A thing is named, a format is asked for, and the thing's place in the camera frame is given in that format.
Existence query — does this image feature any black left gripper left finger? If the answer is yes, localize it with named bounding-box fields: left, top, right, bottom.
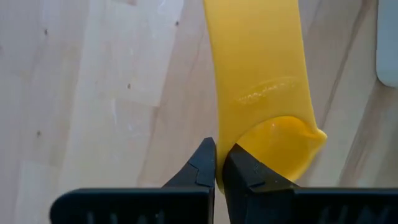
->
left=49, top=136, right=217, bottom=224

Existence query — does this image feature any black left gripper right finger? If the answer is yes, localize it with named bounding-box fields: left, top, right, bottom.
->
left=222, top=142, right=398, bottom=224

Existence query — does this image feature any yellow measuring cup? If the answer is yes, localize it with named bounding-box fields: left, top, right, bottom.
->
left=202, top=0, right=328, bottom=194

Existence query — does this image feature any white plastic basket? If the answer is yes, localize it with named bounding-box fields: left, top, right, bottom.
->
left=375, top=0, right=398, bottom=88

